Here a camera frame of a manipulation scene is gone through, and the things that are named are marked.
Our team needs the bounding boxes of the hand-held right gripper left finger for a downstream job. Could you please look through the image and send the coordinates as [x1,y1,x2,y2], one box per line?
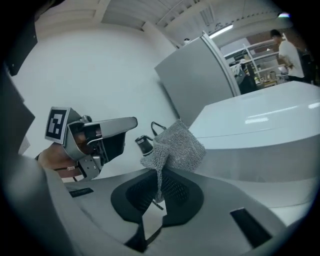
[64,169,157,253]

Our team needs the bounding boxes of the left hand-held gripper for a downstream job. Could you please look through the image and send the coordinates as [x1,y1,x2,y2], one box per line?
[44,106,139,180]

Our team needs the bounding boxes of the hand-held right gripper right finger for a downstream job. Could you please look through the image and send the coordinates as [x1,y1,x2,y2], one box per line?
[144,166,288,251]

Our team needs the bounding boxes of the gray knitted cloth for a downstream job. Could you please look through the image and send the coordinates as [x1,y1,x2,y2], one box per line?
[139,119,207,204]

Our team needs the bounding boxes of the white box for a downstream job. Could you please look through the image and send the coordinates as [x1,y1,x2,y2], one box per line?
[187,79,320,210]

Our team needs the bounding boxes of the person's left forearm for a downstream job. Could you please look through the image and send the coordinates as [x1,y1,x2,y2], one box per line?
[37,143,82,179]

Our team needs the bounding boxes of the person's left hand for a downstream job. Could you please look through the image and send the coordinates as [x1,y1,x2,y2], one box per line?
[74,126,102,154]

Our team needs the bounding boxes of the brown wrist watch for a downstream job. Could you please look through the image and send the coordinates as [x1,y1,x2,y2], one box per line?
[53,164,82,174]

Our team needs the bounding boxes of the gray partition panel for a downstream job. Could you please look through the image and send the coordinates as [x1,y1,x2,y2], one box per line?
[154,34,242,121]

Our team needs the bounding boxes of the white shelf rack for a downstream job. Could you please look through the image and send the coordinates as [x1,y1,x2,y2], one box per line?
[222,41,281,84]

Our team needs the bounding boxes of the ceiling light tube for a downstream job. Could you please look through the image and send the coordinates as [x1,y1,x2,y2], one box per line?
[208,23,235,40]

